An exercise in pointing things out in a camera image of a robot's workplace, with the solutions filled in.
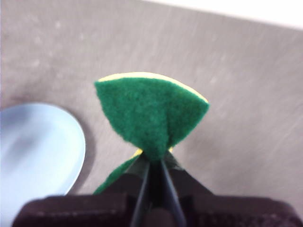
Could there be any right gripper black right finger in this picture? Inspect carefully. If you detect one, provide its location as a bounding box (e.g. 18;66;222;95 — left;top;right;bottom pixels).
160;150;303;227

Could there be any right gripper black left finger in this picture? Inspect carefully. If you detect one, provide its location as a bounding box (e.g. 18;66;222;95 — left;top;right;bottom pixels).
11;155;152;227

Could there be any light blue round plate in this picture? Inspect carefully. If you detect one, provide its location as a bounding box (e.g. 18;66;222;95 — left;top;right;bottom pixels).
0;103;86;227

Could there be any yellow sponge with green scourer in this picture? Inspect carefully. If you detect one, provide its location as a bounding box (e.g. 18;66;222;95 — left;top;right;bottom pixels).
93;71;209;196

